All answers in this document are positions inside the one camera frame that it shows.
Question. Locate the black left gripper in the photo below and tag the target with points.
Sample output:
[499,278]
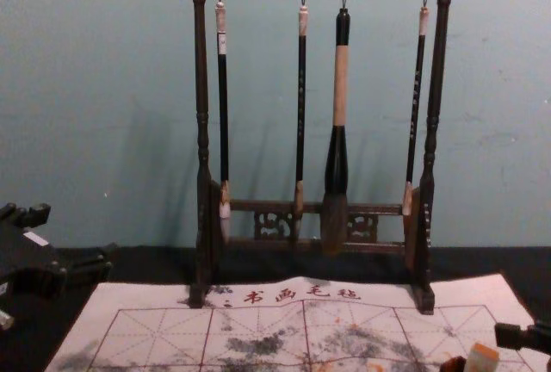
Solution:
[30,266]

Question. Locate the orange and white seal stamp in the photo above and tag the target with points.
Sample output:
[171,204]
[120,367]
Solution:
[483,357]

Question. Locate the white felt mat, red grid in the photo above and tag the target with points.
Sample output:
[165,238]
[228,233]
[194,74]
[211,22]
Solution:
[172,329]

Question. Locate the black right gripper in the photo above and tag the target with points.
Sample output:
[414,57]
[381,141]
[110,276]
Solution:
[543,337]

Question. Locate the large black and beige brush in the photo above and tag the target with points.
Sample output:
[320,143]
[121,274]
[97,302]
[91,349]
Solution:
[341,88]

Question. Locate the thin black calligraphy brush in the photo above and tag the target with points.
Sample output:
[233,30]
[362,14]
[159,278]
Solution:
[416,109]
[301,109]

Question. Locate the dark red ink paste dish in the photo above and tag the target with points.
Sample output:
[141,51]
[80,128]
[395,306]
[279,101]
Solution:
[455,365]

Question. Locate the thin brush with white label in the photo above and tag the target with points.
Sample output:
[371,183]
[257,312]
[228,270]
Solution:
[223,109]

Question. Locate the black table cloth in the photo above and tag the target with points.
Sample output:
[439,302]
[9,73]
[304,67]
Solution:
[146,266]

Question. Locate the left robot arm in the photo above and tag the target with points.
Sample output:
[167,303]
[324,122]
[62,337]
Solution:
[4,318]

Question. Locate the dark carved wooden brush rack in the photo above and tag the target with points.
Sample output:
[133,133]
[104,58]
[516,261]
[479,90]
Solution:
[201,88]

